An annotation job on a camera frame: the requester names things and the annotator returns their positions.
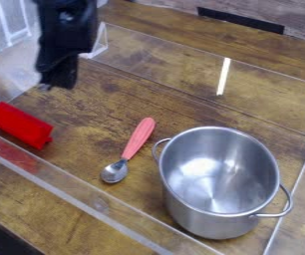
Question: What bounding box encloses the clear acrylic triangular bracket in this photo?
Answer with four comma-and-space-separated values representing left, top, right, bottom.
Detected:
81, 22, 109, 59

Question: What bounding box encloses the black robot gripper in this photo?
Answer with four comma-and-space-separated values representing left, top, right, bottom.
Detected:
33, 0, 98, 90

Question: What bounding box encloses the clear acrylic front barrier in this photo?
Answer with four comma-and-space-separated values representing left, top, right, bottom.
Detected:
0, 136, 223, 255

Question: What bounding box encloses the spoon with pink handle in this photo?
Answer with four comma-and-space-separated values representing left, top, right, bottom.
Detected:
100, 118, 154, 183

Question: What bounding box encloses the red rectangular block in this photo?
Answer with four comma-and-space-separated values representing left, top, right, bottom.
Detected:
0, 102, 53, 149

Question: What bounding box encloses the black strip on wall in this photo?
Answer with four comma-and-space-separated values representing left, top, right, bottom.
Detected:
196, 7, 284, 35

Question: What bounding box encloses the silver metal pot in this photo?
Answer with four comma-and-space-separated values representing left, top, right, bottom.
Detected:
152, 127, 292, 240

